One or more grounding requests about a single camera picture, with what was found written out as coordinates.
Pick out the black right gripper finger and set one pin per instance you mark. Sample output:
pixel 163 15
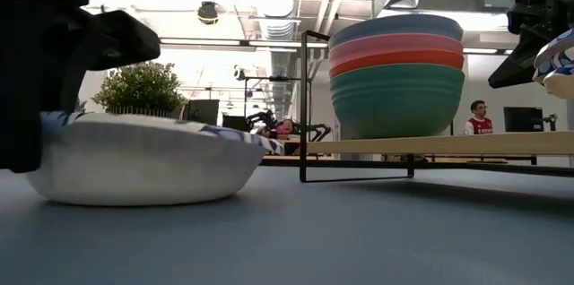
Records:
pixel 515 65

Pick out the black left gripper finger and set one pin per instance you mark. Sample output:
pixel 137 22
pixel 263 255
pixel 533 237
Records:
pixel 22 132

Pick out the blue patterned paper bowl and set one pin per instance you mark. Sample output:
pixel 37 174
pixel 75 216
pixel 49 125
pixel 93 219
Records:
pixel 134 164
pixel 560 85

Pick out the orange plastic bowl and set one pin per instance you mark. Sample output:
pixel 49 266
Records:
pixel 394 58

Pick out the pink plastic bowl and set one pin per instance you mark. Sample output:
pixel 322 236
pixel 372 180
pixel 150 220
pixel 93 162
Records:
pixel 394 45

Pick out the blue plastic bowl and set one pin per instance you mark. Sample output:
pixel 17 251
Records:
pixel 394 27

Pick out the green plastic bowl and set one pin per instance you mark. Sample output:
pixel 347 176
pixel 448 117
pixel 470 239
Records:
pixel 394 106

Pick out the black background robot arm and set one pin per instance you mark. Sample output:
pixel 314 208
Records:
pixel 320 130
pixel 264 119

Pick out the long ceiling light strip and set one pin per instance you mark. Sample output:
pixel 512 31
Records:
pixel 484 50
pixel 202 41

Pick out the black computer monitor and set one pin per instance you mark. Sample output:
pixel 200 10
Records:
pixel 522 119
pixel 235 123
pixel 204 111

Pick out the small black background stand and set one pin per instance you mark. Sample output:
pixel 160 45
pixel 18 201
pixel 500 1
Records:
pixel 550 121

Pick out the person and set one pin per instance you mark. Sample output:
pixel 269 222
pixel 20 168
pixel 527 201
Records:
pixel 284 128
pixel 479 123

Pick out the wooden cutting board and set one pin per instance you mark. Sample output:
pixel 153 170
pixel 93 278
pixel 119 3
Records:
pixel 448 144

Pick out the white flowering plant in pot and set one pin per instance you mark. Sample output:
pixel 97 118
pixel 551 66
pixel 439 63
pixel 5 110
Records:
pixel 139 88

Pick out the black hanging ceiling device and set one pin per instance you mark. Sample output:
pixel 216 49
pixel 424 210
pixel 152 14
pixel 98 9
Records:
pixel 207 12

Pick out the black metal table frame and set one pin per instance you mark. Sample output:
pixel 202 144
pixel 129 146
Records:
pixel 538 170

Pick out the black camera boom stand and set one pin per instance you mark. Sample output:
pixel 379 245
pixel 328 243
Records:
pixel 269 79

